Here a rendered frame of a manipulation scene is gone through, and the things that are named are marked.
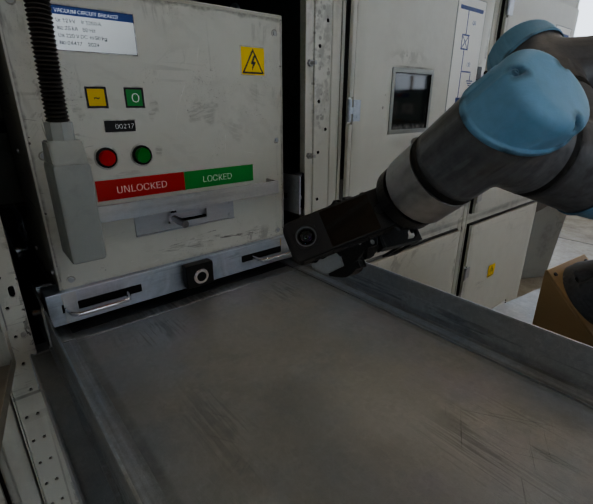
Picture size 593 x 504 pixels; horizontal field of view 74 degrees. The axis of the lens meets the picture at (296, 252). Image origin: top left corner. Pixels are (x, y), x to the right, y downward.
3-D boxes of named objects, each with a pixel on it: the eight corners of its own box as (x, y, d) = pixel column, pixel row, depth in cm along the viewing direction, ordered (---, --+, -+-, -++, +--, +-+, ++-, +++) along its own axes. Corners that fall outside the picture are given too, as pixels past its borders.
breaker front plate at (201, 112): (285, 241, 97) (283, 18, 80) (64, 300, 68) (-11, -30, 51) (282, 239, 98) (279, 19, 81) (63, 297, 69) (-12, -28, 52)
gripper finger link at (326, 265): (346, 277, 59) (381, 256, 51) (312, 286, 56) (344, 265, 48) (339, 258, 60) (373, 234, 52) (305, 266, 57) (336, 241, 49)
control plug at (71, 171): (108, 258, 61) (87, 140, 55) (73, 266, 58) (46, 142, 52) (94, 245, 66) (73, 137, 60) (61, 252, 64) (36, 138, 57)
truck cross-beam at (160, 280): (295, 255, 100) (295, 233, 98) (52, 329, 68) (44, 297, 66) (282, 250, 104) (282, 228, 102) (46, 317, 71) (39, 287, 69)
